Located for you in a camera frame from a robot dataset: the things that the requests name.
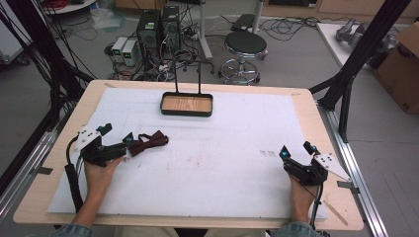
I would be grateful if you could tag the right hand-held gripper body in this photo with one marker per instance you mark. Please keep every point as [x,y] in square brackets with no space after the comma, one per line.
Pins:
[308,173]

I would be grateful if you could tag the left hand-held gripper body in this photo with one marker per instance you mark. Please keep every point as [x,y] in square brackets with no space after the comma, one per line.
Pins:
[99,153]

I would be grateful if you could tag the dark red bow tie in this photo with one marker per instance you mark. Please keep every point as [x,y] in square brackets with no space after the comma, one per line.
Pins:
[148,142]

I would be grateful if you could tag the person's right hand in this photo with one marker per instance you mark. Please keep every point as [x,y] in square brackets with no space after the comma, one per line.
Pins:
[303,196]

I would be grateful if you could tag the person's left hand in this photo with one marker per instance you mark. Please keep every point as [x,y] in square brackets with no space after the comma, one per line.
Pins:
[99,177]

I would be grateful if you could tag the grey tape strip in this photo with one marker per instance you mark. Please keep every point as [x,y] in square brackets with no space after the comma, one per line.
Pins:
[348,186]
[44,170]

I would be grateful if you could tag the thin wooden stick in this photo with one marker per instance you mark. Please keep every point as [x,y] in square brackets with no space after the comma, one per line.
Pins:
[336,213]

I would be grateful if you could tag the right denim sleeve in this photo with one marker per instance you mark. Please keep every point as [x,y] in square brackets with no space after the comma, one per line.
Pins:
[294,230]

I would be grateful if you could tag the denim sleeve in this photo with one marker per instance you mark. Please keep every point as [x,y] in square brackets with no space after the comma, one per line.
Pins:
[294,230]
[66,231]

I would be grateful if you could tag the black stand with wooden tray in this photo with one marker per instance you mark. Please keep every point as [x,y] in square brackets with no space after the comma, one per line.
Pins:
[186,104]

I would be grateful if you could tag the white foam mat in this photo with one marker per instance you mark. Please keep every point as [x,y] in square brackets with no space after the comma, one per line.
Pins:
[210,171]

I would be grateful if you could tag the white power supply unit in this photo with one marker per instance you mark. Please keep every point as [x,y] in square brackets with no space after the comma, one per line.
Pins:
[118,47]
[130,52]

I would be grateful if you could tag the left denim sleeve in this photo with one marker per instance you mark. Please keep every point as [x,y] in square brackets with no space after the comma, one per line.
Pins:
[66,231]

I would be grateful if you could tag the black computer tower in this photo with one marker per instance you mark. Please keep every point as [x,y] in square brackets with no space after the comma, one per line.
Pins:
[149,31]
[171,29]

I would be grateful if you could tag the white low platform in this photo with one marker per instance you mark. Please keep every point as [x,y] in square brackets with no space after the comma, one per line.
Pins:
[332,42]

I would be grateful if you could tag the clear plastic bag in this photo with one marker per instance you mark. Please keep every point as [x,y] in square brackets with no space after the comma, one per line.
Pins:
[107,18]

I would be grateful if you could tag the black round stool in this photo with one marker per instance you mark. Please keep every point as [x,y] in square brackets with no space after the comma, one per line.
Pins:
[245,44]

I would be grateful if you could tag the brown cardboard box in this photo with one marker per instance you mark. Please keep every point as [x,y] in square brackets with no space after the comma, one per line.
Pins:
[400,72]

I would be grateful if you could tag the grey machine part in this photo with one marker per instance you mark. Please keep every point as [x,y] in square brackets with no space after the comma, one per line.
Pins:
[351,31]

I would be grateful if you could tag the round white table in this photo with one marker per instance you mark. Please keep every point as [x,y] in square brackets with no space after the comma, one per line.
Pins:
[70,6]

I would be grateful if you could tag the white cabinet on wheels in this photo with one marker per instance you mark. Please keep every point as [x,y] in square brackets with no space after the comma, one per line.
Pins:
[11,42]

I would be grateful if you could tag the white table leg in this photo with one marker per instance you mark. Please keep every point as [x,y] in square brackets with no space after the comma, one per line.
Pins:
[257,15]
[205,33]

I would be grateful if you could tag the black flat box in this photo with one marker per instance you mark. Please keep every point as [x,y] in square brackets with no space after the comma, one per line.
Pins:
[243,22]

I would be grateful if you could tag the aluminium rail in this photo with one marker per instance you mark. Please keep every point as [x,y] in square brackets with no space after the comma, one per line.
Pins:
[355,164]
[26,168]

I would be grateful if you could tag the black metal frame post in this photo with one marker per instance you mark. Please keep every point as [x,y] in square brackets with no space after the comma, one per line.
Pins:
[362,49]
[42,49]

